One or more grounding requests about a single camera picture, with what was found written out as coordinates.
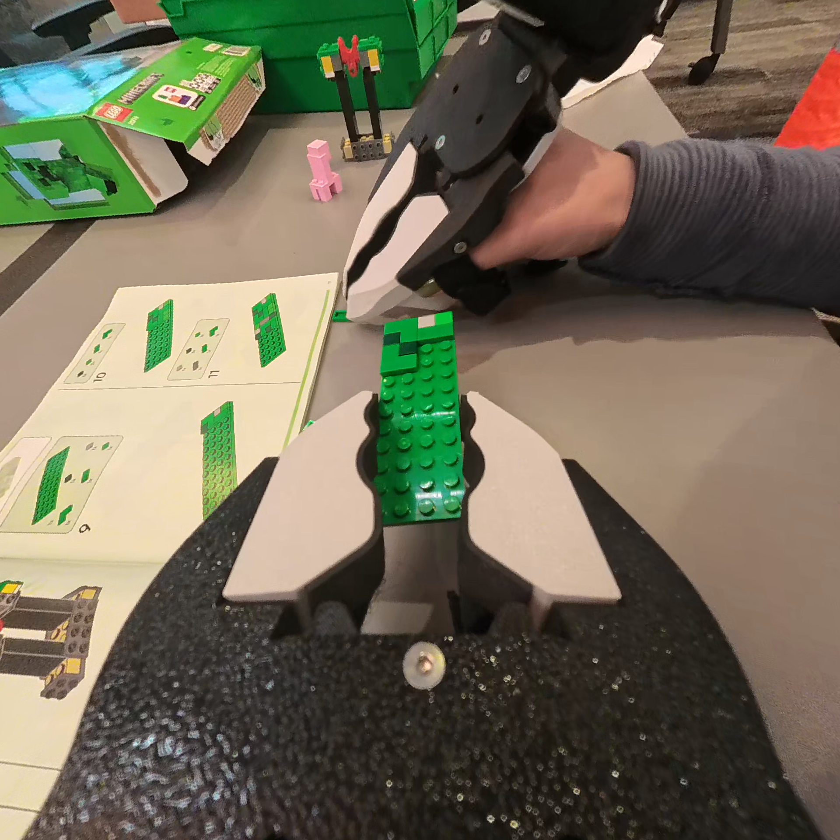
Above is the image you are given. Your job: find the green studded brick plate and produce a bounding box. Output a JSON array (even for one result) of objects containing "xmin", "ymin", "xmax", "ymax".
[{"xmin": 373, "ymin": 310, "xmax": 471, "ymax": 525}]

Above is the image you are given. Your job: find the person's right hand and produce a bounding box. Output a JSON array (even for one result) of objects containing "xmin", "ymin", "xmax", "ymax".
[{"xmin": 470, "ymin": 129, "xmax": 640, "ymax": 273}]

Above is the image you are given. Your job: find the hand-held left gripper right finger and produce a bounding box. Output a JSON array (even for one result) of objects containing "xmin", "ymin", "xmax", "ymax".
[{"xmin": 458, "ymin": 392, "xmax": 623, "ymax": 606}]

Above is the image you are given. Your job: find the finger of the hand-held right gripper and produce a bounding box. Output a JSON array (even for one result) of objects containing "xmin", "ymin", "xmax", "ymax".
[
  {"xmin": 344, "ymin": 137, "xmax": 442, "ymax": 284},
  {"xmin": 343, "ymin": 195, "xmax": 462, "ymax": 328}
]

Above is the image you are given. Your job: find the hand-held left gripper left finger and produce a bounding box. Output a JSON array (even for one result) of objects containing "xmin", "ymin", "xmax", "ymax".
[{"xmin": 224, "ymin": 390, "xmax": 384, "ymax": 607}]

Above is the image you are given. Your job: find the orange traffic cone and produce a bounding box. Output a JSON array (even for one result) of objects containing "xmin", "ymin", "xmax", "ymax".
[{"xmin": 773, "ymin": 45, "xmax": 840, "ymax": 153}]

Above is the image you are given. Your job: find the person's right forearm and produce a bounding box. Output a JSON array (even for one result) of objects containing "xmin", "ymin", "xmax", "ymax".
[{"xmin": 578, "ymin": 137, "xmax": 840, "ymax": 317}]

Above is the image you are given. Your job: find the building instruction booklet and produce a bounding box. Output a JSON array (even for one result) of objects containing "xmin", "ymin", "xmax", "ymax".
[{"xmin": 0, "ymin": 271, "xmax": 341, "ymax": 840}]

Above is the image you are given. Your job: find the black brick tower model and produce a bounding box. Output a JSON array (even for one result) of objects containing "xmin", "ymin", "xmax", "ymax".
[{"xmin": 315, "ymin": 35, "xmax": 392, "ymax": 162}]

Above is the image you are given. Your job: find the small pink brick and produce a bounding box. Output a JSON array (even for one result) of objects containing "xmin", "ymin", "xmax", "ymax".
[{"xmin": 305, "ymin": 137, "xmax": 345, "ymax": 203}]

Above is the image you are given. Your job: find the green plastic bin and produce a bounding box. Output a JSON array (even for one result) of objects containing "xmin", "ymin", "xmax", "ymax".
[{"xmin": 158, "ymin": 0, "xmax": 462, "ymax": 118}]

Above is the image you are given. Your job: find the green brick set box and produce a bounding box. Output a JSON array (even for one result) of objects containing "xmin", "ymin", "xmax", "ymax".
[{"xmin": 0, "ymin": 38, "xmax": 265, "ymax": 228}]

